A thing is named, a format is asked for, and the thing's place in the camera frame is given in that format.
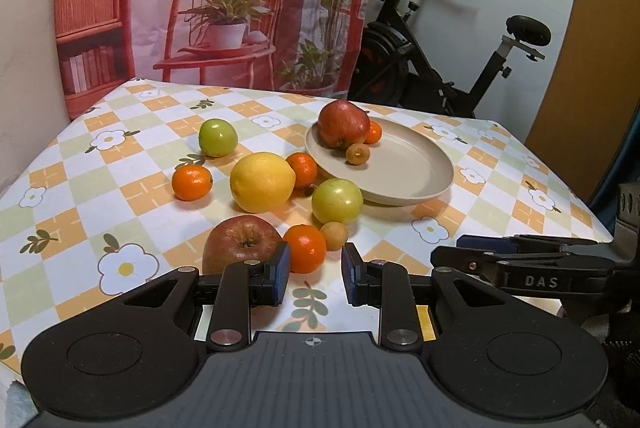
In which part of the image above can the checkered flower tablecloth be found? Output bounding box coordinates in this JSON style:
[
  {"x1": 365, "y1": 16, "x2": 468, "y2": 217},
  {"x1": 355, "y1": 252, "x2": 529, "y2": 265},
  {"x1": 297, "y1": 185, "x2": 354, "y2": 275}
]
[{"x1": 0, "y1": 78, "x2": 615, "y2": 389}]

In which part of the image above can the brown longan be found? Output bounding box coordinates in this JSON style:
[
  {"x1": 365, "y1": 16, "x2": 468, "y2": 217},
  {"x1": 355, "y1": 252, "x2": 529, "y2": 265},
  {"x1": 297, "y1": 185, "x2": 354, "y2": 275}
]
[
  {"x1": 320, "y1": 221, "x2": 349, "y2": 252},
  {"x1": 345, "y1": 142, "x2": 371, "y2": 165}
]

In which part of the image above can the red apple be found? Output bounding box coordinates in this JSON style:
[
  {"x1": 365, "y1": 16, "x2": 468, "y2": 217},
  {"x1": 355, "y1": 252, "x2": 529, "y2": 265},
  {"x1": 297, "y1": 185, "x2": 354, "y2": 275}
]
[{"x1": 201, "y1": 215, "x2": 285, "y2": 276}]

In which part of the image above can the wooden door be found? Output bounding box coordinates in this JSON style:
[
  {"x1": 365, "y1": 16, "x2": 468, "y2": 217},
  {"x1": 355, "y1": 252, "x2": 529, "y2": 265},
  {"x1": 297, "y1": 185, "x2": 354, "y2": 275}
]
[{"x1": 525, "y1": 0, "x2": 640, "y2": 204}]

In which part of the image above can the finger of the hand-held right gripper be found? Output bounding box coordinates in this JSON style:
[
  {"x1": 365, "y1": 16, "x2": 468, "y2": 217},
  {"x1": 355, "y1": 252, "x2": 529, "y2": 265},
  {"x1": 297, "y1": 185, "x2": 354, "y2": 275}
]
[
  {"x1": 431, "y1": 245, "x2": 617, "y2": 281},
  {"x1": 456, "y1": 234, "x2": 601, "y2": 255}
]

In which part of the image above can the green apple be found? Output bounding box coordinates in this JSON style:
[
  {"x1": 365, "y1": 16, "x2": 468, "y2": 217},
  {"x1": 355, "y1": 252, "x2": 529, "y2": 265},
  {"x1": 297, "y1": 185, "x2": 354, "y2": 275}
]
[
  {"x1": 198, "y1": 118, "x2": 238, "y2": 158},
  {"x1": 311, "y1": 178, "x2": 364, "y2": 225}
]

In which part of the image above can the red pomegranate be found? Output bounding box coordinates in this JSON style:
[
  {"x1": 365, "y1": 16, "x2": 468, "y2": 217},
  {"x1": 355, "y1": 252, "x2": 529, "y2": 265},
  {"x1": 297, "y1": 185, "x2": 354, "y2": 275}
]
[{"x1": 318, "y1": 100, "x2": 372, "y2": 149}]

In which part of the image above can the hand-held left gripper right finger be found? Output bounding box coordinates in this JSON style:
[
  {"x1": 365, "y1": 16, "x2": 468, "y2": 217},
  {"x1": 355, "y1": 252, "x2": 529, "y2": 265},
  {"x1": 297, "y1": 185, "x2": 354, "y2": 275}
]
[{"x1": 341, "y1": 242, "x2": 506, "y2": 354}]

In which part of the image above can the beige round plate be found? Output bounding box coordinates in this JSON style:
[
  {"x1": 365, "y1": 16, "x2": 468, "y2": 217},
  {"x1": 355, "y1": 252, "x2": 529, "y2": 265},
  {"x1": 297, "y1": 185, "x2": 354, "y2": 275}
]
[{"x1": 305, "y1": 115, "x2": 455, "y2": 207}]

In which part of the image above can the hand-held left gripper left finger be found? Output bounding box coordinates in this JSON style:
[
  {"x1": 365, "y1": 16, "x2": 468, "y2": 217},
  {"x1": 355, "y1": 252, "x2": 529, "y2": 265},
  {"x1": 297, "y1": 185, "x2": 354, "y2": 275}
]
[{"x1": 115, "y1": 240, "x2": 292, "y2": 353}]

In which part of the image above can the large yellow lemon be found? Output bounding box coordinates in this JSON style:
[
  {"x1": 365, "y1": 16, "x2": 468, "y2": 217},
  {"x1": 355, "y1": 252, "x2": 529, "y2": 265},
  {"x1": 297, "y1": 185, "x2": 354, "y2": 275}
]
[{"x1": 229, "y1": 151, "x2": 297, "y2": 214}]

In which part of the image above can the black exercise bike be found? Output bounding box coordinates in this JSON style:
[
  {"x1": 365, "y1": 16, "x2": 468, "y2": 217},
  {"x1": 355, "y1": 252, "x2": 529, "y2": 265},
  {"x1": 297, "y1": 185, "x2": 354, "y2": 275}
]
[{"x1": 347, "y1": 0, "x2": 553, "y2": 119}]

